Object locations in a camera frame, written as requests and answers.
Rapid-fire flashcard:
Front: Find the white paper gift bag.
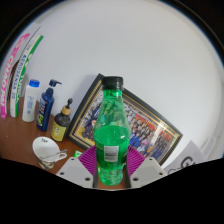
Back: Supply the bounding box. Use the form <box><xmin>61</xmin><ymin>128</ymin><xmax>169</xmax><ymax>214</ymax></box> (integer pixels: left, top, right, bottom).
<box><xmin>163</xmin><ymin>136</ymin><xmax>218</xmax><ymax>175</ymax></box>

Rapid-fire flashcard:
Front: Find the dark yellow-labelled pump bottle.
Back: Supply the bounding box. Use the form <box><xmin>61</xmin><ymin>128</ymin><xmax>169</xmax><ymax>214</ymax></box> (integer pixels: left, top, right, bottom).
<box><xmin>50</xmin><ymin>97</ymin><xmax>74</xmax><ymax>143</ymax></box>

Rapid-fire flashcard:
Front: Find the long white green-lettered box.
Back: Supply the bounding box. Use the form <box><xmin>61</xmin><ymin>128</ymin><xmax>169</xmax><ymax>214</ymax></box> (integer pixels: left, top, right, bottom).
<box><xmin>9</xmin><ymin>34</ymin><xmax>45</xmax><ymax>118</ymax></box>

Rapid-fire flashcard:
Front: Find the long white pink-lettered box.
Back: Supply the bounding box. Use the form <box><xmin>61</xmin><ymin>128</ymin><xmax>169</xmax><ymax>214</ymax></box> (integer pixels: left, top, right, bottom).
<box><xmin>0</xmin><ymin>32</ymin><xmax>31</xmax><ymax>120</ymax></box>

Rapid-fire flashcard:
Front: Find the dark blue pump bottle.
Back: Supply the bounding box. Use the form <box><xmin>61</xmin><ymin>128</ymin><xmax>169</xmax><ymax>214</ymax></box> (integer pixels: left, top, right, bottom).
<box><xmin>35</xmin><ymin>79</ymin><xmax>63</xmax><ymax>133</ymax></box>

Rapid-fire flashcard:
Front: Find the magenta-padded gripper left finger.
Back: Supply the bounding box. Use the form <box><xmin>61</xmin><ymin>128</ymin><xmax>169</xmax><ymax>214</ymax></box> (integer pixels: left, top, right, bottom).
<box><xmin>55</xmin><ymin>146</ymin><xmax>100</xmax><ymax>188</ymax></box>

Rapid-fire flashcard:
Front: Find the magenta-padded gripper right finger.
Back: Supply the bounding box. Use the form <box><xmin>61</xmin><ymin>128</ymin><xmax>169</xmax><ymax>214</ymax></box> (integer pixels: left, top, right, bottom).
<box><xmin>124</xmin><ymin>145</ymin><xmax>168</xmax><ymax>188</ymax></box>

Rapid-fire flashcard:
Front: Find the white blue-capped bottle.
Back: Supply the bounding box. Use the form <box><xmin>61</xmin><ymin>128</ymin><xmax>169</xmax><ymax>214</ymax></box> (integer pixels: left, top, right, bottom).
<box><xmin>21</xmin><ymin>78</ymin><xmax>41</xmax><ymax>123</ymax></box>

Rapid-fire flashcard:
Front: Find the metal spoon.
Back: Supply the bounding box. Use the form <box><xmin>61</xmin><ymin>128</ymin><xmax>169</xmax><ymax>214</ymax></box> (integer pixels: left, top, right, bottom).
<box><xmin>39</xmin><ymin>149</ymin><xmax>68</xmax><ymax>161</ymax></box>

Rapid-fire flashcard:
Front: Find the floral patterned mug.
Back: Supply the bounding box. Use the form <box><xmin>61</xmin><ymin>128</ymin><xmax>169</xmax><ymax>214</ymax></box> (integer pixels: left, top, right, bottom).
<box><xmin>31</xmin><ymin>136</ymin><xmax>68</xmax><ymax>170</ymax></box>

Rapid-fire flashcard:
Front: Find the framed group photo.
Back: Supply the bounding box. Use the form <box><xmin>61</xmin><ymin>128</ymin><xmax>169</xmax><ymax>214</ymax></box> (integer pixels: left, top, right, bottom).
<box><xmin>65</xmin><ymin>73</ymin><xmax>184</xmax><ymax>167</ymax></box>

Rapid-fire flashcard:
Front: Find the green plastic drink bottle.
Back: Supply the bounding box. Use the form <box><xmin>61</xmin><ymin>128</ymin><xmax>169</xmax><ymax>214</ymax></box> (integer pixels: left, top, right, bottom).
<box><xmin>93</xmin><ymin>75</ymin><xmax>131</xmax><ymax>187</ymax></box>

